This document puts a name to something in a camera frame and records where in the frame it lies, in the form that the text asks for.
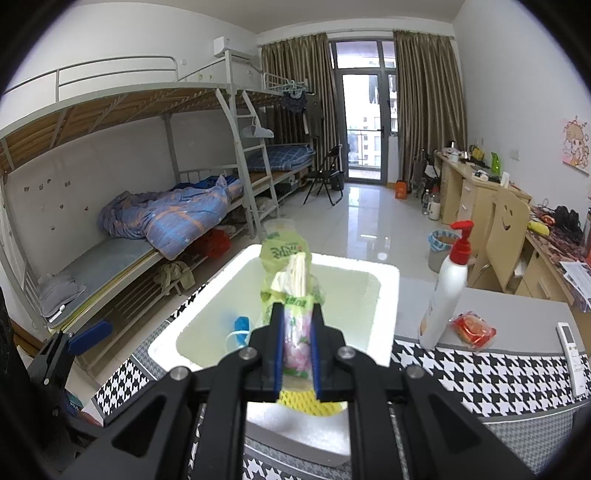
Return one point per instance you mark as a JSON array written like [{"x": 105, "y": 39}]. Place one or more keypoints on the black headphones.
[{"x": 568, "y": 219}]

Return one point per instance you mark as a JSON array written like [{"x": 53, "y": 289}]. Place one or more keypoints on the grey metal bunk bed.
[
  {"x": 115, "y": 106},
  {"x": 277, "y": 177}
]

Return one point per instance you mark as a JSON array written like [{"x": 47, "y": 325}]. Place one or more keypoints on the black folding chair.
[{"x": 325, "y": 177}]

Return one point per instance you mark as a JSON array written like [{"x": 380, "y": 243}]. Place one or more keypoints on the brown curtain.
[
  {"x": 429, "y": 101},
  {"x": 300, "y": 60}
]

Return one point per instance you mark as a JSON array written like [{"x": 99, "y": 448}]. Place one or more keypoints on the white clothes hanger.
[{"x": 261, "y": 132}]

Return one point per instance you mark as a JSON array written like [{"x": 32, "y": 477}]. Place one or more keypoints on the blue face mask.
[{"x": 241, "y": 323}]

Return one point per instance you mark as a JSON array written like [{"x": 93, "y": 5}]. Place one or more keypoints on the yellow foam net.
[{"x": 300, "y": 404}]

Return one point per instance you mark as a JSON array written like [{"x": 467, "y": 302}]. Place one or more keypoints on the red cloth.
[{"x": 217, "y": 244}]

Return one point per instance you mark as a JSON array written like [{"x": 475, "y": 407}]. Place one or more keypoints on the printed paper sheets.
[{"x": 577, "y": 281}]

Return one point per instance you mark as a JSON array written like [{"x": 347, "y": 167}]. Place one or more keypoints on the white foam box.
[{"x": 295, "y": 434}]

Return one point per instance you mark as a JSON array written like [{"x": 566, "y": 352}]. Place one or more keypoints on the wooden chair with smile cutout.
[{"x": 505, "y": 240}]

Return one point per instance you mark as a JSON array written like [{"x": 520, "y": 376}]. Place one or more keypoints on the yellow object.
[{"x": 538, "y": 228}]

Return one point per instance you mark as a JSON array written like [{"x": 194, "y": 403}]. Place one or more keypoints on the white remote control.
[{"x": 572, "y": 360}]

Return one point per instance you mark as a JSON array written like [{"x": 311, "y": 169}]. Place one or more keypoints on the grey trash bin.
[{"x": 441, "y": 254}]

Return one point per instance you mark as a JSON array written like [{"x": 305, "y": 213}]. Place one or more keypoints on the white plastic jug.
[{"x": 434, "y": 205}]

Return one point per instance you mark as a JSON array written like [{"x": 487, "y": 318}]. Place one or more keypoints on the blue checked quilt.
[{"x": 184, "y": 207}]

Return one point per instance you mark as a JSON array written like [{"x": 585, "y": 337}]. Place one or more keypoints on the white lotion pump bottle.
[{"x": 445, "y": 295}]

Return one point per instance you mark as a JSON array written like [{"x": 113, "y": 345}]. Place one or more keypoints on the houndstooth tablecloth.
[{"x": 485, "y": 378}]

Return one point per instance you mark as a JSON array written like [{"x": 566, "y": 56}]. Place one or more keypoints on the white bed ladder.
[{"x": 251, "y": 184}]

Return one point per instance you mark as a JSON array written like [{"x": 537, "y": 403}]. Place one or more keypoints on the glass balcony door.
[{"x": 364, "y": 115}]

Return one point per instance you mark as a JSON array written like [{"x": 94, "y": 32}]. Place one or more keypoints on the white air conditioner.
[{"x": 235, "y": 48}]

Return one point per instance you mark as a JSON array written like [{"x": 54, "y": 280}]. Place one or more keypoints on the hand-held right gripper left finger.
[{"x": 278, "y": 364}]

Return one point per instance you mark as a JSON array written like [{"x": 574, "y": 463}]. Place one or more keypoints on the dark hanging clothes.
[{"x": 295, "y": 104}]

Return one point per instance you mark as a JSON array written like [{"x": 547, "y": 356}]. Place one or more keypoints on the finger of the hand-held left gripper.
[
  {"x": 90, "y": 337},
  {"x": 53, "y": 364}
]

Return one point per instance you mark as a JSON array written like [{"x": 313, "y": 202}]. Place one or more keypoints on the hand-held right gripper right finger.
[{"x": 315, "y": 364}]

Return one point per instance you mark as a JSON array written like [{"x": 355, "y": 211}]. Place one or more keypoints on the green printed plastic packet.
[{"x": 281, "y": 249}]

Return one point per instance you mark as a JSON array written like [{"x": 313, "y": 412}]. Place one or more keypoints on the blue checked mattress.
[{"x": 281, "y": 157}]

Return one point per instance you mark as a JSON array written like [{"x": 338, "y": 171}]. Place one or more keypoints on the red snack packet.
[{"x": 471, "y": 330}]

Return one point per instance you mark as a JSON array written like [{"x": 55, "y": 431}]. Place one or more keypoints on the cartoon wall poster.
[{"x": 577, "y": 145}]

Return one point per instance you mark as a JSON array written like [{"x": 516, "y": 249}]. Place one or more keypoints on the wooden desk with drawers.
[{"x": 466, "y": 198}]

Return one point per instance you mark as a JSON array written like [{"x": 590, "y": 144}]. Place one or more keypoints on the green jug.
[{"x": 495, "y": 162}]

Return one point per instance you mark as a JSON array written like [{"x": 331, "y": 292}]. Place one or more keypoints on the orange bag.
[{"x": 401, "y": 190}]

